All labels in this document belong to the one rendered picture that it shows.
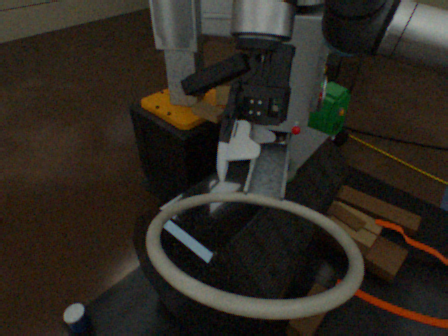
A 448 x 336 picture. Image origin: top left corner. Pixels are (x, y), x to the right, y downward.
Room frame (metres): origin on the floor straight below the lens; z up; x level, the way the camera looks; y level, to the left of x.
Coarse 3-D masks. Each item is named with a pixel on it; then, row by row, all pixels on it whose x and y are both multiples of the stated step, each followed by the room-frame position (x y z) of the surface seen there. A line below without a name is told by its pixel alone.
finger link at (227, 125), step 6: (234, 96) 0.40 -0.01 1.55; (228, 102) 0.39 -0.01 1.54; (234, 102) 0.39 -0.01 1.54; (228, 108) 0.38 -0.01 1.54; (234, 108) 0.38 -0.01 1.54; (228, 114) 0.38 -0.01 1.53; (234, 114) 0.38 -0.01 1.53; (222, 120) 0.37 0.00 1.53; (228, 120) 0.37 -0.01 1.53; (234, 120) 0.37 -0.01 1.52; (222, 126) 0.36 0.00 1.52; (228, 126) 0.37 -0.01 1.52; (222, 132) 0.36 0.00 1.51; (228, 132) 0.36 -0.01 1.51; (222, 138) 0.35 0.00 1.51; (228, 138) 0.35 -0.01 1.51
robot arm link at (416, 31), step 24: (408, 0) 0.51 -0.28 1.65; (336, 24) 0.50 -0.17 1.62; (360, 24) 0.48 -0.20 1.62; (384, 24) 0.48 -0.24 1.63; (408, 24) 0.47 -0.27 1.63; (432, 24) 0.46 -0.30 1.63; (336, 48) 0.54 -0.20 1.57; (360, 48) 0.50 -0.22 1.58; (384, 48) 0.48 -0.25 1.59; (408, 48) 0.46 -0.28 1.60; (432, 48) 0.44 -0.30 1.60; (432, 72) 0.46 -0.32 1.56
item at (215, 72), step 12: (228, 60) 0.44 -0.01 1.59; (240, 60) 0.43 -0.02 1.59; (204, 72) 0.45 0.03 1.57; (216, 72) 0.44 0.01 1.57; (228, 72) 0.43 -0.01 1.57; (240, 72) 0.44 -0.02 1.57; (192, 84) 0.45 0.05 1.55; (204, 84) 0.44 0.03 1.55; (216, 84) 0.45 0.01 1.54; (192, 96) 0.45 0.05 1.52
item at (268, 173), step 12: (264, 144) 0.98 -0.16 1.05; (276, 144) 0.98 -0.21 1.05; (288, 144) 0.92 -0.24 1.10; (264, 156) 0.90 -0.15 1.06; (276, 156) 0.90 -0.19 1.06; (288, 156) 0.84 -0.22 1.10; (252, 168) 0.77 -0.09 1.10; (264, 168) 0.83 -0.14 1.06; (276, 168) 0.83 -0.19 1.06; (252, 180) 0.76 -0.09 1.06; (264, 180) 0.76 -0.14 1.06; (276, 180) 0.76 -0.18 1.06; (252, 192) 0.70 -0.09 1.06; (264, 192) 0.70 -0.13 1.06; (276, 192) 0.70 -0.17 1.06
